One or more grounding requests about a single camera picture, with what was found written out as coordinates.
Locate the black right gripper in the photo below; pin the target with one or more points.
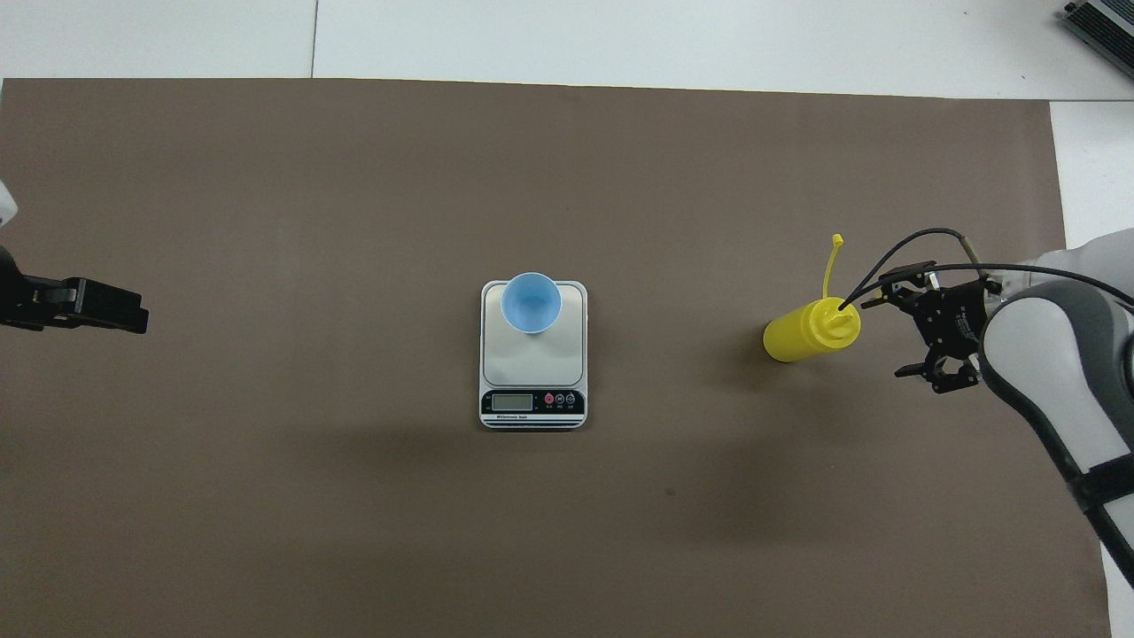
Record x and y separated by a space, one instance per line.
952 323

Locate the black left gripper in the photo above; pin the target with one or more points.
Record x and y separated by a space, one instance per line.
62 301

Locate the yellow squeeze bottle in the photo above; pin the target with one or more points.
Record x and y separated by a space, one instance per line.
802 335

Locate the light blue plastic cup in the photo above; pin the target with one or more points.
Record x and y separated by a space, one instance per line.
532 301

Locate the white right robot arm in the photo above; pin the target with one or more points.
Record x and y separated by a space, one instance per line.
1063 372

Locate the silver digital kitchen scale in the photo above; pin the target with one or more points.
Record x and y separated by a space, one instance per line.
532 372

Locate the brown paper table mat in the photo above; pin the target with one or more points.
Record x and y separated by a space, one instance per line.
354 532

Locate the grey ribbed metal device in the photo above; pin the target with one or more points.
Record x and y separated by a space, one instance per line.
1103 31

